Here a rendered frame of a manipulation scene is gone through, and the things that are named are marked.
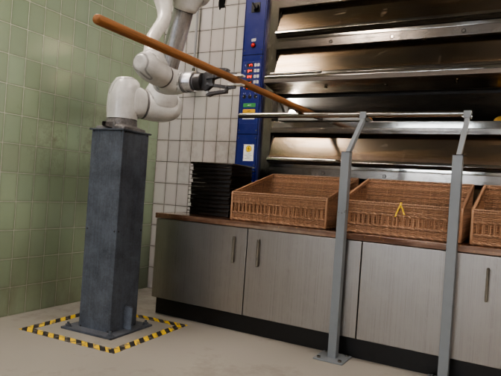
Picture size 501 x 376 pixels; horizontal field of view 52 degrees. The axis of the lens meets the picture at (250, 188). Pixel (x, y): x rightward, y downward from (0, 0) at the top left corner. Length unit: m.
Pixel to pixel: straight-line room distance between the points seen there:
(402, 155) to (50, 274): 2.07
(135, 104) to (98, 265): 0.81
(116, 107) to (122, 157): 0.25
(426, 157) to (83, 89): 1.99
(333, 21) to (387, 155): 0.86
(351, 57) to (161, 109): 1.15
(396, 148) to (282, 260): 0.91
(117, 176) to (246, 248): 0.74
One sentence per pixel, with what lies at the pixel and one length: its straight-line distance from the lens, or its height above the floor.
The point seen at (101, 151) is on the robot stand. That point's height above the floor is 0.88.
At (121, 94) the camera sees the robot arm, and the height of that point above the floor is 1.17.
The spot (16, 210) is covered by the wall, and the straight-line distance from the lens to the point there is 2.96.
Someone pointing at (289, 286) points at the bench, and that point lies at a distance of 2.57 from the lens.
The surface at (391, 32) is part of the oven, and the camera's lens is 3.09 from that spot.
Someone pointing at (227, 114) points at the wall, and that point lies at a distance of 3.41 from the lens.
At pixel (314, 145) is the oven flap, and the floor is 1.04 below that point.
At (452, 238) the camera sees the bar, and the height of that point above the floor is 0.61.
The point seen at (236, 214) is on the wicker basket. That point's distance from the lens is 2.81.
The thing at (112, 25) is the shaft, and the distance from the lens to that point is 1.59.
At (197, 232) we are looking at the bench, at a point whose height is 0.49.
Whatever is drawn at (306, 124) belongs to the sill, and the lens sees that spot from 3.14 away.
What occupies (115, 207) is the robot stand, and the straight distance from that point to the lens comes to 2.57.
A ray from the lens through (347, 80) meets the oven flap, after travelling 2.94.
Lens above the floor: 0.76
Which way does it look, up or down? level
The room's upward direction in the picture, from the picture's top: 4 degrees clockwise
